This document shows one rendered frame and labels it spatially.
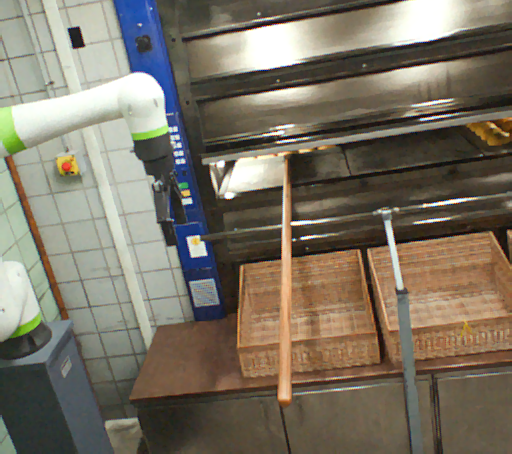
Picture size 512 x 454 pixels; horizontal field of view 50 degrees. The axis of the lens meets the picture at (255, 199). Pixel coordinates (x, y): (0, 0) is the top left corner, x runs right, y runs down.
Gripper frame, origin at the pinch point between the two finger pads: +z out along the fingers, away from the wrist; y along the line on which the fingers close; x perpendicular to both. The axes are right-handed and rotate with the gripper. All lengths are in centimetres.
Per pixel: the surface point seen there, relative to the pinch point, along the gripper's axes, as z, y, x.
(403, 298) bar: 55, -40, 60
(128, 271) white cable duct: 57, -100, -58
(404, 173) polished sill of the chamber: 31, -100, 75
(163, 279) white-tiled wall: 64, -102, -43
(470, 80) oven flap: -4, -99, 105
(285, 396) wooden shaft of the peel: 28, 34, 24
